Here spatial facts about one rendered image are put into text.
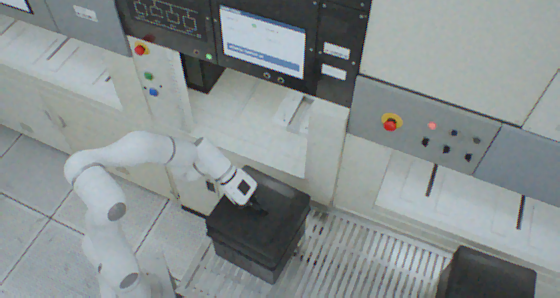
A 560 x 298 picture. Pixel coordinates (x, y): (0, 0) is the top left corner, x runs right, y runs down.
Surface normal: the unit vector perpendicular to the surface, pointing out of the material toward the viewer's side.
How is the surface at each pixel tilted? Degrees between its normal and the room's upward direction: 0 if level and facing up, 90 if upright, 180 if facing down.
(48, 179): 0
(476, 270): 0
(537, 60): 90
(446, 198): 0
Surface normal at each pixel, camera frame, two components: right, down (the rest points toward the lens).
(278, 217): 0.00, -0.58
